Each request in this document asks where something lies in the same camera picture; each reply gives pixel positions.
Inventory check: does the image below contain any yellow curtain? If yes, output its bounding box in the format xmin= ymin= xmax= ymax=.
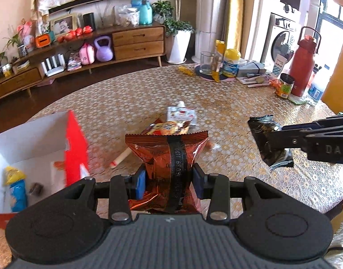
xmin=225 ymin=0 xmax=249 ymax=55

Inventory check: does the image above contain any plant in patterned pot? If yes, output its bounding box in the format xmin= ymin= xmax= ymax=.
xmin=3 ymin=26 xmax=28 ymax=58

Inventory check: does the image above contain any stack of magazines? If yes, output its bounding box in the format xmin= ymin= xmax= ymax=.
xmin=66 ymin=52 xmax=83 ymax=72

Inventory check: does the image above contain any red chips packet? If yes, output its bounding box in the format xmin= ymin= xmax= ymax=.
xmin=140 ymin=119 xmax=192 ymax=135

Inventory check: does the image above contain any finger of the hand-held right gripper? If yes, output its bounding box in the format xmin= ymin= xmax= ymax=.
xmin=265 ymin=131 xmax=309 ymax=150
xmin=281 ymin=113 xmax=343 ymax=136

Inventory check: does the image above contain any clear plastic bag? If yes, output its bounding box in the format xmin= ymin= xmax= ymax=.
xmin=117 ymin=4 xmax=140 ymax=28

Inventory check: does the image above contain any pink toy case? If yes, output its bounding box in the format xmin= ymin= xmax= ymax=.
xmin=79 ymin=43 xmax=95 ymax=65

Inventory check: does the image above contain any yellow wrapper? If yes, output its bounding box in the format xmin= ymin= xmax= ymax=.
xmin=178 ymin=65 xmax=195 ymax=77

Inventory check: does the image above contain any white sausage stick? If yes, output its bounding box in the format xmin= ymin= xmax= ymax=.
xmin=110 ymin=148 xmax=131 ymax=169

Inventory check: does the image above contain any clear plastic bottle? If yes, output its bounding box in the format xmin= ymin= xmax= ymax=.
xmin=307 ymin=65 xmax=330 ymax=103

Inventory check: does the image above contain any brown foil snack packet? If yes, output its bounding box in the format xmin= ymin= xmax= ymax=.
xmin=125 ymin=130 xmax=209 ymax=214

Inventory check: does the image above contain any tall yellow packet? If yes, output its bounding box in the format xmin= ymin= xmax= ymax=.
xmin=214 ymin=39 xmax=226 ymax=84

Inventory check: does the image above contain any teal spray bottle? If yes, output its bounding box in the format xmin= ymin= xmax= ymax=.
xmin=139 ymin=0 xmax=153 ymax=25

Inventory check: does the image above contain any white router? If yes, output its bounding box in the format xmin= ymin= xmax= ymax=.
xmin=41 ymin=54 xmax=66 ymax=77

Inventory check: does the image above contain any white planter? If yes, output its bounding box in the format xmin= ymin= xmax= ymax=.
xmin=166 ymin=30 xmax=192 ymax=64

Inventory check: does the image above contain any blue cookie packet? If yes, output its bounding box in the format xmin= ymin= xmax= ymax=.
xmin=7 ymin=179 xmax=29 ymax=213

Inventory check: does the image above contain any black round mat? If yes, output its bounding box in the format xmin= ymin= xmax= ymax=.
xmin=194 ymin=64 xmax=236 ymax=81

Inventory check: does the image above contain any purple kettlebell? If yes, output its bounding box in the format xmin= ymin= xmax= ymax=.
xmin=93 ymin=35 xmax=114 ymax=62

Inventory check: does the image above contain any white spouted pouch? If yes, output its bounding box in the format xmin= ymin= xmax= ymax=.
xmin=166 ymin=101 xmax=197 ymax=126

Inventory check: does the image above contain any clear vase with branches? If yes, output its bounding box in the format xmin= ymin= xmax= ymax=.
xmin=97 ymin=3 xmax=117 ymax=29

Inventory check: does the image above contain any small white box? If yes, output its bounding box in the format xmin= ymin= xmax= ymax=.
xmin=12 ymin=60 xmax=30 ymax=75

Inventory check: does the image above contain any red water bottle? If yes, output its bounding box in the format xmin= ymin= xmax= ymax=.
xmin=288 ymin=26 xmax=322 ymax=97

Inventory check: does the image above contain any wooden picture frame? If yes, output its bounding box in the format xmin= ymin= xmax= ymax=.
xmin=49 ymin=14 xmax=77 ymax=38

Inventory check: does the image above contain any glass cup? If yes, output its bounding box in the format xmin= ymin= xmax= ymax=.
xmin=199 ymin=52 xmax=217 ymax=76

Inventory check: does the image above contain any black television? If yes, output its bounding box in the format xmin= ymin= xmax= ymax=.
xmin=48 ymin=0 xmax=149 ymax=14

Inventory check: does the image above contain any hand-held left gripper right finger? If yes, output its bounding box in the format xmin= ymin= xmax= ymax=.
xmin=191 ymin=163 xmax=282 ymax=223

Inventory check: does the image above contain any green indoor tree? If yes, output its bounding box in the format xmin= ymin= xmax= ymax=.
xmin=145 ymin=0 xmax=195 ymax=37

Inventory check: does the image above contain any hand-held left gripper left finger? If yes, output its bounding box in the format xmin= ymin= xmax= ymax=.
xmin=59 ymin=164 xmax=147 ymax=225

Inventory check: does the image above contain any black snack packet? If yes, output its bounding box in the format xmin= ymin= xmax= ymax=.
xmin=248 ymin=115 xmax=295 ymax=170

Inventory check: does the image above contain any black-lid jar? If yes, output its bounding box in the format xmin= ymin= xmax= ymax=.
xmin=275 ymin=73 xmax=295 ymax=99

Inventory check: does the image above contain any white washing machine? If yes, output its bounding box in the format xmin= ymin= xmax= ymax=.
xmin=261 ymin=13 xmax=301 ymax=75

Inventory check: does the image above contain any red cardboard box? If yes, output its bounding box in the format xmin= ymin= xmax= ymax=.
xmin=0 ymin=110 xmax=90 ymax=230

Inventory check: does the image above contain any yellow-lid wipes tub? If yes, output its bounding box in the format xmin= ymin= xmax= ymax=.
xmin=222 ymin=48 xmax=242 ymax=78

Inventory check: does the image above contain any white air conditioner tower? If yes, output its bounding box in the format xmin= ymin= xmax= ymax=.
xmin=194 ymin=0 xmax=229 ymax=65

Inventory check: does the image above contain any grey box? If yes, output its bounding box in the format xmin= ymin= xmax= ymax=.
xmin=236 ymin=59 xmax=267 ymax=77

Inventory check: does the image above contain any white card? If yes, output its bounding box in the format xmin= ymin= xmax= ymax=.
xmin=272 ymin=54 xmax=287 ymax=76

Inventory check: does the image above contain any black speaker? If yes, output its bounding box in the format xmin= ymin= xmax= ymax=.
xmin=83 ymin=12 xmax=96 ymax=31

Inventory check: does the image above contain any wooden TV cabinet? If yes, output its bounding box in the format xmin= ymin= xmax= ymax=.
xmin=0 ymin=24 xmax=167 ymax=103

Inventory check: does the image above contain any pink flower doll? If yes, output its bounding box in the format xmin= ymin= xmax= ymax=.
xmin=17 ymin=18 xmax=37 ymax=51

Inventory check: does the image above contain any yellow candy packet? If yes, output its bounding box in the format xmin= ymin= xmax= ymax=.
xmin=3 ymin=166 xmax=26 ymax=186

